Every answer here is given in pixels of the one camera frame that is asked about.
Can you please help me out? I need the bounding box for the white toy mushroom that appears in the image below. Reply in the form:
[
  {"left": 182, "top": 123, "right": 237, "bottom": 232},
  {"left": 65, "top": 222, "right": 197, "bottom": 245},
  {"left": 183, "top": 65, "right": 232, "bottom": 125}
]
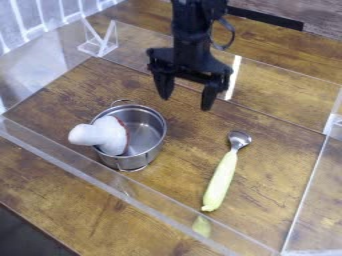
[{"left": 69, "top": 116, "right": 129, "bottom": 156}]

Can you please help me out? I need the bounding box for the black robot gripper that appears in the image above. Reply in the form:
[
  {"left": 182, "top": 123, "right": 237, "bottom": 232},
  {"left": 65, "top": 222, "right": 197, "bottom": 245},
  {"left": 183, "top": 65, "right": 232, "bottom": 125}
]
[{"left": 146, "top": 26, "right": 234, "bottom": 111}]

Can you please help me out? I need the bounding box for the clear acrylic enclosure wall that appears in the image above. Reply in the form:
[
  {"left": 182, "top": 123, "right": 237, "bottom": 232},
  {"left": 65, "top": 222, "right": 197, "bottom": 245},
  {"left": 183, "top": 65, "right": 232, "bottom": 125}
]
[{"left": 0, "top": 0, "right": 342, "bottom": 256}]

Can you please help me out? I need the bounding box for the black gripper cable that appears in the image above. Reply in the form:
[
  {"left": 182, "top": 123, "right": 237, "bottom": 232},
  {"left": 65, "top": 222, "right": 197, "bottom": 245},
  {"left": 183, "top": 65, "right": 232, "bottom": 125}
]
[{"left": 209, "top": 14, "right": 237, "bottom": 52}]

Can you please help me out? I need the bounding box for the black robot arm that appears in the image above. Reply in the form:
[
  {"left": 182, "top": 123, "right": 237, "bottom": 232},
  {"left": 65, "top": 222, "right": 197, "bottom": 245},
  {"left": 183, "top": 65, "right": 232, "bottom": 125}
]
[{"left": 147, "top": 0, "right": 236, "bottom": 111}]

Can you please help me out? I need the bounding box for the clear acrylic triangle bracket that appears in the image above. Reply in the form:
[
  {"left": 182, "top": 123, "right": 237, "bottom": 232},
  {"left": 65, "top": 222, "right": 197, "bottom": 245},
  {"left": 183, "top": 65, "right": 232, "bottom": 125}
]
[{"left": 78, "top": 19, "right": 119, "bottom": 57}]

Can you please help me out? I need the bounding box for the small steel pot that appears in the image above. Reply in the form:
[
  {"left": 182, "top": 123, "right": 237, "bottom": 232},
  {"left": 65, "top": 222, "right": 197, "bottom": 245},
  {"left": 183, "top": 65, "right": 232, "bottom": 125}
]
[{"left": 93, "top": 99, "right": 167, "bottom": 172}]

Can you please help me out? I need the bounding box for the black strip on table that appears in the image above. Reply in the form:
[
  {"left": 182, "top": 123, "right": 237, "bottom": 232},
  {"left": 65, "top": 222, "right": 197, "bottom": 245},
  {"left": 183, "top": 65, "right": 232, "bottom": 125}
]
[{"left": 229, "top": 5, "right": 305, "bottom": 31}]

